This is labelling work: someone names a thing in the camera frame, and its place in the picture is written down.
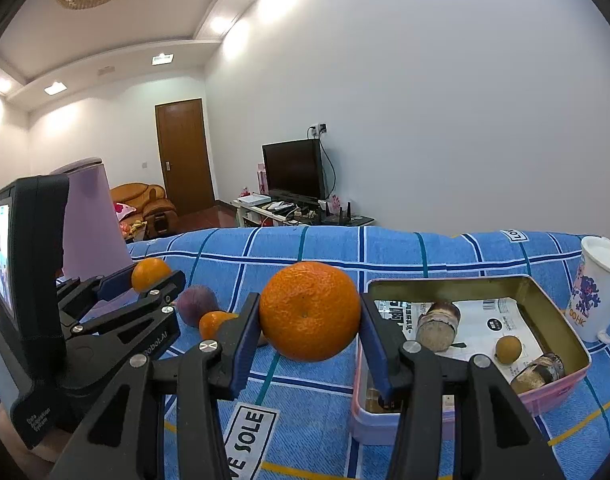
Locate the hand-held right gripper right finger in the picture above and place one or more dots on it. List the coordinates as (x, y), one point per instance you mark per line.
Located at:
(375, 350)

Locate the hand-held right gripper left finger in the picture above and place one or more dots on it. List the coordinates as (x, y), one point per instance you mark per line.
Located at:
(247, 345)

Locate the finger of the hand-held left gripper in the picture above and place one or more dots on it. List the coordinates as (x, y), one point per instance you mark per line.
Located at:
(114, 281)
(155, 310)

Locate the medium orange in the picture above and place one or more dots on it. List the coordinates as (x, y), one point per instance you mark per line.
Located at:
(150, 274)

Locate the small orange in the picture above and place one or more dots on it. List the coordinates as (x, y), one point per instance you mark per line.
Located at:
(214, 324)

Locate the round purple radish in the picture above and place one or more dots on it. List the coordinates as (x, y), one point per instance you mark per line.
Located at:
(197, 306)

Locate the large orange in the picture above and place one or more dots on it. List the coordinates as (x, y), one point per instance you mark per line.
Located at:
(310, 312)

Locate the brown longan fruit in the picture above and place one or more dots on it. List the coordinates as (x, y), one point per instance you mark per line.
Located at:
(508, 349)

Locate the pink tin box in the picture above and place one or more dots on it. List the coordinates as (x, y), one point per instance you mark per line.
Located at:
(560, 392)

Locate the person's left forearm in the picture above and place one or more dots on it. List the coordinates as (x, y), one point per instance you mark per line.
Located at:
(35, 452)

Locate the low coffee table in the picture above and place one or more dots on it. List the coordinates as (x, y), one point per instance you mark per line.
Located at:
(132, 232)

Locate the purple electric kettle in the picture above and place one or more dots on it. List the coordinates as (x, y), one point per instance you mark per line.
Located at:
(90, 230)

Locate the pink floral cushion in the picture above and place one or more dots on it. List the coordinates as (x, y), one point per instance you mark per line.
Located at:
(122, 208)

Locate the blue plaid blanket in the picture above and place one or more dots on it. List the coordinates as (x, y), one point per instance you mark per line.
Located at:
(310, 410)

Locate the brown leather armchair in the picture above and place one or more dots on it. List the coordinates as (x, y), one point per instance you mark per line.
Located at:
(150, 200)

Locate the printed paper sheet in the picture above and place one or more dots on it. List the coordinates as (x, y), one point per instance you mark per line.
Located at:
(485, 320)

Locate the white television stand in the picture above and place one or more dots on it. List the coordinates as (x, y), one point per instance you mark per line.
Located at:
(265, 217)

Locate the black router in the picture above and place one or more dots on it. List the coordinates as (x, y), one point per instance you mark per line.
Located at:
(342, 216)

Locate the brown wooden door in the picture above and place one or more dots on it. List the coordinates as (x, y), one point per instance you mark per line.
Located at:
(185, 157)

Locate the white set-top box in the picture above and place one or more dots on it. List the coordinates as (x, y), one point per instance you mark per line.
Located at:
(252, 199)

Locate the pink carton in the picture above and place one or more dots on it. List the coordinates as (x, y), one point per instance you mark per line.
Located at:
(261, 177)

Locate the square ceiling light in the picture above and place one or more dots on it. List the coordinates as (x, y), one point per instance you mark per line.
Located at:
(55, 88)
(162, 58)

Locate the black television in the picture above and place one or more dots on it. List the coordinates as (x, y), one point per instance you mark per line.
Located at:
(292, 170)

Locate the white printed mug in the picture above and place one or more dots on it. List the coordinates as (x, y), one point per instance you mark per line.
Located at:
(592, 290)

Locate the wall power socket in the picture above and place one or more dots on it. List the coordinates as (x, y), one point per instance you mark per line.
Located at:
(319, 130)

